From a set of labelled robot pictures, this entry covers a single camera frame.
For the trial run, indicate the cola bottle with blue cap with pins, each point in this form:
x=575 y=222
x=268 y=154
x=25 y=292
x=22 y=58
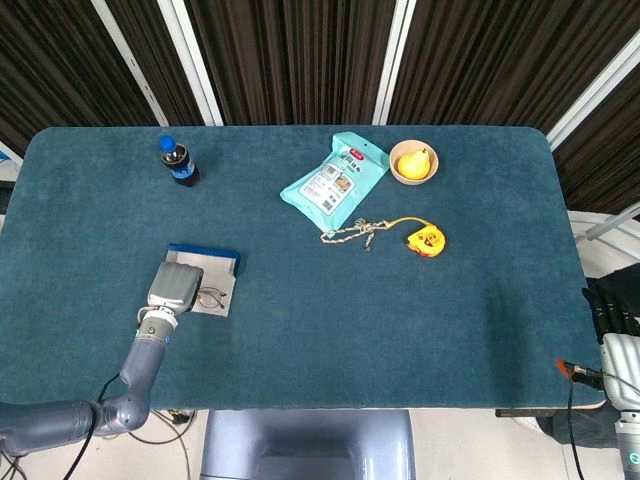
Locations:
x=182 y=170

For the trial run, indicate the white and blue sign board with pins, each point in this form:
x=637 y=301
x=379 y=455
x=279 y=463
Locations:
x=7 y=157

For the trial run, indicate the yellow tape measure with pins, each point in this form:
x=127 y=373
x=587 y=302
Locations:
x=427 y=242

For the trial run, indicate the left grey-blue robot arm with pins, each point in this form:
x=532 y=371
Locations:
x=145 y=360

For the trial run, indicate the yellow pear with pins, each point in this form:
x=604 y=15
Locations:
x=412 y=165

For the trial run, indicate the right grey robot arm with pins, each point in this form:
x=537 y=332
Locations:
x=627 y=440

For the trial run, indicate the dark brown pleated curtain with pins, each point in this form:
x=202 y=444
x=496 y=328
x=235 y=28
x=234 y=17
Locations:
x=300 y=60

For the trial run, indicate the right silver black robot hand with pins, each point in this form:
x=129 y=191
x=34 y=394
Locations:
x=620 y=360

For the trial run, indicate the light blue snack bag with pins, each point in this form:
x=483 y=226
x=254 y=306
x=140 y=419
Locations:
x=335 y=180

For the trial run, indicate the black fabric object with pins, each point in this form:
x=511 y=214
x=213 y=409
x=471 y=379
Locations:
x=620 y=280

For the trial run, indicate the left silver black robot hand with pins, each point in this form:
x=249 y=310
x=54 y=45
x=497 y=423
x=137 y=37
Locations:
x=175 y=287

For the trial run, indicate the teal tablecloth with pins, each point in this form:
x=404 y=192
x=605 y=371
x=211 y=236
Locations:
x=350 y=310

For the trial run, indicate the white table leg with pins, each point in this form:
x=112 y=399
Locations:
x=130 y=62
x=191 y=62
x=595 y=92
x=393 y=62

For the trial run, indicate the beige bowl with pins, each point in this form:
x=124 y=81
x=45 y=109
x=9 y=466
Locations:
x=406 y=181

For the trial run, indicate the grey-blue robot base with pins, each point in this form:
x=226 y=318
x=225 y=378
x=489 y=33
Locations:
x=305 y=435

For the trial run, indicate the blue floral pencil box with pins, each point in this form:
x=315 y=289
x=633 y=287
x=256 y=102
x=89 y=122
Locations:
x=215 y=270

